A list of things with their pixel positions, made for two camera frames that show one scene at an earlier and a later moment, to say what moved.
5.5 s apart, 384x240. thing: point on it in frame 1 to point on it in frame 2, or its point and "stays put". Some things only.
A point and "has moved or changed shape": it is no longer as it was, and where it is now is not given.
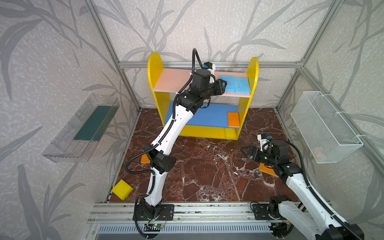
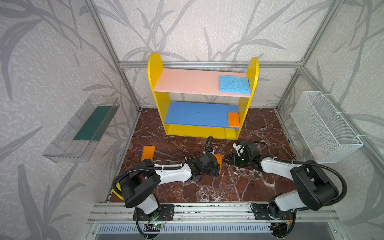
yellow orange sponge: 233,119 stays put
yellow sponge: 122,189 stays put
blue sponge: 240,85 stays put
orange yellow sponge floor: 268,170 has moved or changed shape
